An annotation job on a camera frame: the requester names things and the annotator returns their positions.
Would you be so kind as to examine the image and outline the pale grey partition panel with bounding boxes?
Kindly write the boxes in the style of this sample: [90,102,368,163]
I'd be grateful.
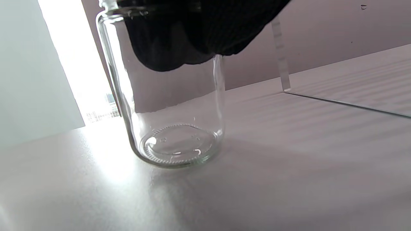
[0,0,85,148]

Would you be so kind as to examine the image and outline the white wire shelf rack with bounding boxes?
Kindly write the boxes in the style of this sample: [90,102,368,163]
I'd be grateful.
[271,18,411,118]

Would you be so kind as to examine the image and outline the person's left hand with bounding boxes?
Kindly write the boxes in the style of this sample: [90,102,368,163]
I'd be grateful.
[117,0,291,72]

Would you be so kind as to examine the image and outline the window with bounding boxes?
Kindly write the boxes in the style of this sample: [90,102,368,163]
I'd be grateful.
[38,0,122,124]

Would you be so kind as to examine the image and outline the clear glass jar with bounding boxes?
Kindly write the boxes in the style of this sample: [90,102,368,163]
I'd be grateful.
[96,0,226,169]

